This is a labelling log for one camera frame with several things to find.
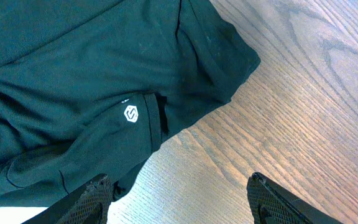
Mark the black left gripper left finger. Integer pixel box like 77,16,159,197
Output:
23,174,112,224

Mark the black t-shirt white logo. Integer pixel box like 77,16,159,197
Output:
0,0,260,207

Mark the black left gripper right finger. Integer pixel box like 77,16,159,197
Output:
247,172,341,224

